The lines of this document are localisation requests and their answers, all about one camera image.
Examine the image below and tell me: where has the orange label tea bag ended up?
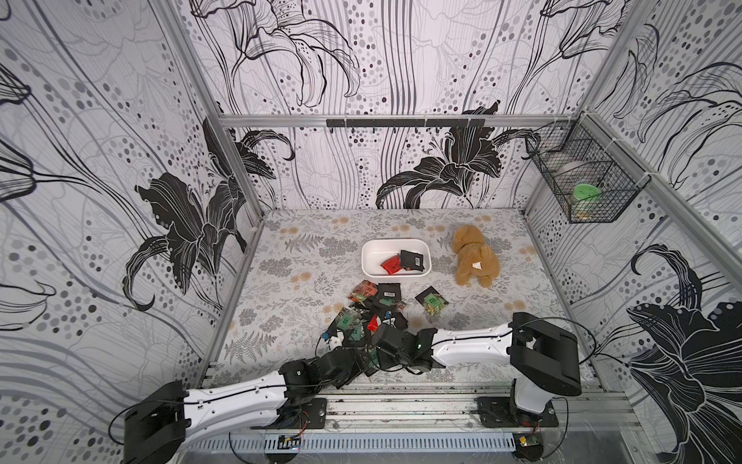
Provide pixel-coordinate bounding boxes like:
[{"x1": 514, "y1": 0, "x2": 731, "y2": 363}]
[{"x1": 399, "y1": 249, "x2": 425, "y2": 272}]

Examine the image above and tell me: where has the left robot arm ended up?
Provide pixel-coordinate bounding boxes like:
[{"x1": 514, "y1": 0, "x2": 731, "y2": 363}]
[{"x1": 120, "y1": 346, "x2": 379, "y2": 463}]

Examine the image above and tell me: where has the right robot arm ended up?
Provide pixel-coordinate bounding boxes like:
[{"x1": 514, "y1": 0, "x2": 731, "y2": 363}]
[{"x1": 371, "y1": 312, "x2": 583, "y2": 415}]

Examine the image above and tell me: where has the green tea bag left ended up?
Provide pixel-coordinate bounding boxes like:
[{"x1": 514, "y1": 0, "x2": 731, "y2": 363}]
[{"x1": 334, "y1": 307, "x2": 364, "y2": 340}]

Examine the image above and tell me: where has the green label tea bag right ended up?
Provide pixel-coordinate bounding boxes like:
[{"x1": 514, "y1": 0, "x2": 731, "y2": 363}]
[{"x1": 415, "y1": 286, "x2": 448, "y2": 316}]

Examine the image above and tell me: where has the black barcode tea bag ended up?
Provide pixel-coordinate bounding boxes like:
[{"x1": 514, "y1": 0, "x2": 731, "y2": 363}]
[{"x1": 375, "y1": 282, "x2": 405, "y2": 311}]

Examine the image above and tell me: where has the red black tea bag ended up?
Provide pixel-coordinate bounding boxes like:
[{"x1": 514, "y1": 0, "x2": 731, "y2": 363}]
[{"x1": 349, "y1": 280, "x2": 378, "y2": 305}]

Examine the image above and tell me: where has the white storage box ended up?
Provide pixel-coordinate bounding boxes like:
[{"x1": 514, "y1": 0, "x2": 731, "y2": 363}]
[{"x1": 361, "y1": 238, "x2": 432, "y2": 281}]

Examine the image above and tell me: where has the brown teddy bear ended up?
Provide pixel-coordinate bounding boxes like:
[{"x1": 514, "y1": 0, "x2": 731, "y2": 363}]
[{"x1": 452, "y1": 224, "x2": 500, "y2": 288}]

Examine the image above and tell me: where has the green lid cup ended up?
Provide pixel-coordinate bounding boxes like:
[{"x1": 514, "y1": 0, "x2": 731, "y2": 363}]
[{"x1": 571, "y1": 184, "x2": 602, "y2": 222}]

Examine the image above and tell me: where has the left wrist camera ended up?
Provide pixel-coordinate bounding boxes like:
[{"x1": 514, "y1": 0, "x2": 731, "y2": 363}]
[{"x1": 327, "y1": 332, "x2": 345, "y2": 351}]

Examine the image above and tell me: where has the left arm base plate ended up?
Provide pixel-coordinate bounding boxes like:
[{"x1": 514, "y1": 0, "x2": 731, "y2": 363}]
[{"x1": 257, "y1": 397, "x2": 328, "y2": 431}]

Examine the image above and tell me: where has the white cable duct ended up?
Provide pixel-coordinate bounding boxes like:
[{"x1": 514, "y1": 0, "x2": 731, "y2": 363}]
[{"x1": 191, "y1": 431, "x2": 516, "y2": 454}]

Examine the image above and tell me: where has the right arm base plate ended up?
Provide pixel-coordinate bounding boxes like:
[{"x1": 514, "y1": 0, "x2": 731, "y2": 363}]
[{"x1": 475, "y1": 396, "x2": 560, "y2": 429}]

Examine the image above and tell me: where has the black bar on rail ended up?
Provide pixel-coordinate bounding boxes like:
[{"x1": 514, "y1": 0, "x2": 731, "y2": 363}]
[{"x1": 326, "y1": 118, "x2": 485, "y2": 129}]

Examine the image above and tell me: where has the black wire basket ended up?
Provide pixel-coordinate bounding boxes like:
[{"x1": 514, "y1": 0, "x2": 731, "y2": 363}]
[{"x1": 526, "y1": 121, "x2": 651, "y2": 223}]

